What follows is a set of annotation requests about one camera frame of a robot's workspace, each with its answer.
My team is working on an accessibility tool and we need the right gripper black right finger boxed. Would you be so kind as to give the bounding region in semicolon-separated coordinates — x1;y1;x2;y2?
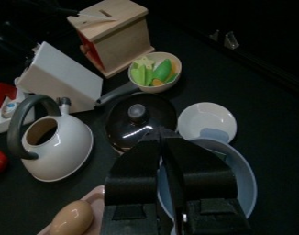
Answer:
160;128;253;235

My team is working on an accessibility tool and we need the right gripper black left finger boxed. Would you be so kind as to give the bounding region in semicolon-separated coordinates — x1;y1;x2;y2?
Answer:
98;133;161;235

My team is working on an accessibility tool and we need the white knife block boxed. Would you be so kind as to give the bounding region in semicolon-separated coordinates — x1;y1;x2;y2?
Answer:
14;41;104;114

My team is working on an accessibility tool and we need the light blue plate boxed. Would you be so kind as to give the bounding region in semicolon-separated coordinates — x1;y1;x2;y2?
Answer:
156;138;259;235

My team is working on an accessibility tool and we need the pink tray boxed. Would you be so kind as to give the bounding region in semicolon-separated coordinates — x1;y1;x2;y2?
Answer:
36;185;106;235

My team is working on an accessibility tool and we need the black pan with lid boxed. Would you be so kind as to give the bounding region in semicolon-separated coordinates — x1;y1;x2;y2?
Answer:
96;82;178;154

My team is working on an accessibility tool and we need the tan toy egg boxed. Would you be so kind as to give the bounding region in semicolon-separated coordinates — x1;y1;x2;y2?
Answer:
49;199;96;235

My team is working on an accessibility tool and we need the small white bowl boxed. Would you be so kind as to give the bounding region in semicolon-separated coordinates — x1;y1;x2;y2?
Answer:
176;102;239;144

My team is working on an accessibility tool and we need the cream bowl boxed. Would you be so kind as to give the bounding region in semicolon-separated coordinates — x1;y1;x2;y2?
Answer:
126;51;182;94

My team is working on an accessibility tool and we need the light green vegetable slice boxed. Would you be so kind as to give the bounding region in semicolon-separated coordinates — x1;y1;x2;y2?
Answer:
129;65;146;87

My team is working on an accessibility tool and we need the dark green pea pod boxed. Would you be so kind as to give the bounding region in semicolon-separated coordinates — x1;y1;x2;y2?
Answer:
150;58;173;83

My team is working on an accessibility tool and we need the yellow vegetable slice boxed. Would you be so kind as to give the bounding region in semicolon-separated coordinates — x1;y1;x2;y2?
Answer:
168;60;180;77

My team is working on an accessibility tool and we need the white wedge board red piece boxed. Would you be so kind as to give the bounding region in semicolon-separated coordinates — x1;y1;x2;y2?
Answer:
0;82;37;134

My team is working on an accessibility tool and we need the pale green star slice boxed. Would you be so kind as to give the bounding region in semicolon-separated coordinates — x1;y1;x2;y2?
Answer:
132;56;156;70

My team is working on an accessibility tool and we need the orange cutting board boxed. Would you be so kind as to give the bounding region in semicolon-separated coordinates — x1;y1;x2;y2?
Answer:
66;0;156;79

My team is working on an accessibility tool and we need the clear frame bracket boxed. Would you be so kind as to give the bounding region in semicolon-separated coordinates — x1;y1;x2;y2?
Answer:
208;29;220;42
223;30;240;50

